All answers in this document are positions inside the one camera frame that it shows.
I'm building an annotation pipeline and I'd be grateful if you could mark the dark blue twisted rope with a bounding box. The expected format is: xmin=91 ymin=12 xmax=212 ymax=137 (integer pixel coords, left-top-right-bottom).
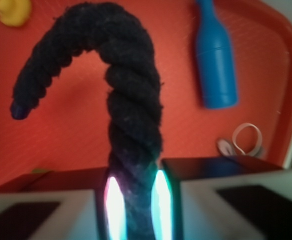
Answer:
xmin=10 ymin=1 xmax=164 ymax=240

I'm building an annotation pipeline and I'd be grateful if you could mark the grey plush donkey toy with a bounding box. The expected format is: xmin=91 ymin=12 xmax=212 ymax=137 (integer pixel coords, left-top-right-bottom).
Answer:
xmin=216 ymin=122 xmax=264 ymax=158

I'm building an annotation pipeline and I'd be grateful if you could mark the red plastic tray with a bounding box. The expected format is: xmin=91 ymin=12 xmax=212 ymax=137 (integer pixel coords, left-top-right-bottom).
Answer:
xmin=0 ymin=0 xmax=292 ymax=185

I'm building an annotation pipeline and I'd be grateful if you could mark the yellow rubber duck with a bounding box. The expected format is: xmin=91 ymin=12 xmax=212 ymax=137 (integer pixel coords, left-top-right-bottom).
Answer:
xmin=0 ymin=0 xmax=32 ymax=27

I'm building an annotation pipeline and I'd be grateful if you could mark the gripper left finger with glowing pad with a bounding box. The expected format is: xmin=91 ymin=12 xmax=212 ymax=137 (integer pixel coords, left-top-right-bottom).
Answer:
xmin=0 ymin=167 xmax=126 ymax=240

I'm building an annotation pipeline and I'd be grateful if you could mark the blue plastic bottle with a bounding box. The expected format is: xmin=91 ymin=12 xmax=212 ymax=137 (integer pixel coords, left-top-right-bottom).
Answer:
xmin=196 ymin=0 xmax=238 ymax=109

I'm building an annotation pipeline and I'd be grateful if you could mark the green rectangular block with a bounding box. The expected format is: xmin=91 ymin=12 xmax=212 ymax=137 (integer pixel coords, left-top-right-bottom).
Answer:
xmin=31 ymin=168 xmax=52 ymax=174

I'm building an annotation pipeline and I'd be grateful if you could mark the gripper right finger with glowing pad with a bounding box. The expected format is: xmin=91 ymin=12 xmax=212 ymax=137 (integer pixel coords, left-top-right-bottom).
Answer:
xmin=152 ymin=156 xmax=292 ymax=240

